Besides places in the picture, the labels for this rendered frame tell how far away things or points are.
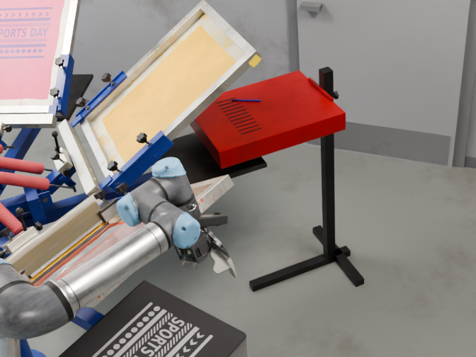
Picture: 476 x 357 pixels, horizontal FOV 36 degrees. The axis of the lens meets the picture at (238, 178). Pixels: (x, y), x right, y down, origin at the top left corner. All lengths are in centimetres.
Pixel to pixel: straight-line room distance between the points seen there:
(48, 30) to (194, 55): 93
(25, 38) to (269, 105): 128
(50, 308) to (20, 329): 7
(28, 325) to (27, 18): 253
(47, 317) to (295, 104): 207
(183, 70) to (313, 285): 148
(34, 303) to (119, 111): 184
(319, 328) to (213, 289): 63
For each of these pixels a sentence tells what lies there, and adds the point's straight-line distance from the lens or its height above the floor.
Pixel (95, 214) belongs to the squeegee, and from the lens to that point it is 259.
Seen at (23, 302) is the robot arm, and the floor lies 182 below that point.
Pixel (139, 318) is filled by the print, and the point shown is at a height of 95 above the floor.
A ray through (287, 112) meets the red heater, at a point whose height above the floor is 111.
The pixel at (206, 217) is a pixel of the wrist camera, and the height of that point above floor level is 165.
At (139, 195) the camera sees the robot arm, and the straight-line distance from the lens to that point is 174.
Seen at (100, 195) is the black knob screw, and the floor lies 124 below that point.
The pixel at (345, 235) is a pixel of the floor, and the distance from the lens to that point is 428.
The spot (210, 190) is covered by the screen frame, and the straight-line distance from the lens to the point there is 212.
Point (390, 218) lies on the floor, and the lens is 440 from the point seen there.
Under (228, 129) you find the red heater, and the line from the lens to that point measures 321.
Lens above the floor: 285
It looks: 37 degrees down
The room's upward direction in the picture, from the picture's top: 6 degrees counter-clockwise
